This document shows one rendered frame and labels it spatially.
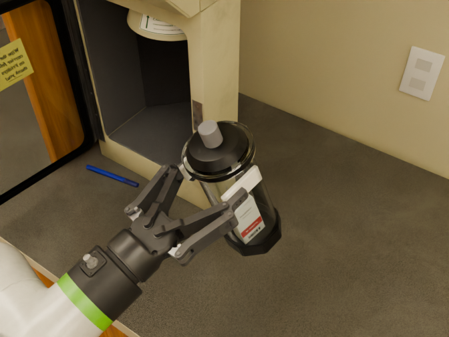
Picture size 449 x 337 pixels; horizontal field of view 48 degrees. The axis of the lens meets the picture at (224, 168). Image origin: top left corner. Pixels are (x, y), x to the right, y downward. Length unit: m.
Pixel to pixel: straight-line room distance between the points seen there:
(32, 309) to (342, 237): 0.64
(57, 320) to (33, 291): 0.06
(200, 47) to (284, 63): 0.52
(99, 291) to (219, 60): 0.44
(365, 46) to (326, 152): 0.26
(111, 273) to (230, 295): 0.36
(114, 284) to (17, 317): 0.12
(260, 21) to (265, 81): 0.17
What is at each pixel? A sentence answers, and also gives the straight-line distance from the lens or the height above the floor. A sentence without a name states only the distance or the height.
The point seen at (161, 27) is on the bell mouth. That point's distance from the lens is 0.92.
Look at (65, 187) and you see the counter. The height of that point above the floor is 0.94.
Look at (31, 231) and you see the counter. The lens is 1.14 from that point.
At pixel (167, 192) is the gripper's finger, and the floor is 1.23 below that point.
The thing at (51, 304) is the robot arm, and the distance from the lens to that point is 0.69.
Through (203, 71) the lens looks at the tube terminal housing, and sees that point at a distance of 0.86.
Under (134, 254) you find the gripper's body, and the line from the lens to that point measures 0.69.
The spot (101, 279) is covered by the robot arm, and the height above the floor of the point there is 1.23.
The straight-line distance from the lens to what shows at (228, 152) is 0.69.
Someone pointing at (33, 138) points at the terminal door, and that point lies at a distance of 1.10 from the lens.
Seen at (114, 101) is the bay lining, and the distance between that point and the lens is 1.17.
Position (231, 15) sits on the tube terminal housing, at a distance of 0.88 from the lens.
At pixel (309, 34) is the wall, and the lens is 1.25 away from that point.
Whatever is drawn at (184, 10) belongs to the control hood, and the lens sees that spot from 0.77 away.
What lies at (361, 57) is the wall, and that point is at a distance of 1.22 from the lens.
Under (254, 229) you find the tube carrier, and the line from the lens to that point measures 0.81.
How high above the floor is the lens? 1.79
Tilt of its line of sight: 45 degrees down
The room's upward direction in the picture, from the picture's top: straight up
